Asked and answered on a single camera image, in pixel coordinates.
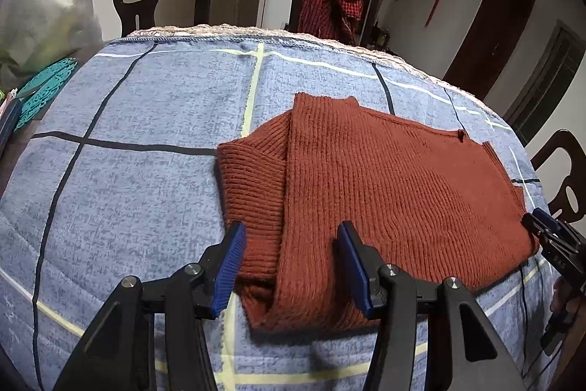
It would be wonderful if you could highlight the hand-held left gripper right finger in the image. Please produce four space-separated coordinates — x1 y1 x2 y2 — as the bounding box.
336 221 525 391

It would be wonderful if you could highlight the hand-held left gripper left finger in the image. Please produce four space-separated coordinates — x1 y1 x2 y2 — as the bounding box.
52 221 248 391

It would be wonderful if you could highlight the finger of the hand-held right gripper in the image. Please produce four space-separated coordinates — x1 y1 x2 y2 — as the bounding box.
532 208 559 232
522 213 546 238

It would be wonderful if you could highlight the rust knit sweater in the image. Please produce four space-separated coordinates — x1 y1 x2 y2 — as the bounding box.
215 92 542 333

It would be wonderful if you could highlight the person's right hand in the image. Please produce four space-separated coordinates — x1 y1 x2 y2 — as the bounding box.
550 276 571 315

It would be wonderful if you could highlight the blue checked blanket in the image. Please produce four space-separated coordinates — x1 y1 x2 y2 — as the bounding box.
0 23 565 391

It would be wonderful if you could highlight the brown wooden door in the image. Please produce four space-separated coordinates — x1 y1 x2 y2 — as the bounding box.
442 0 537 99

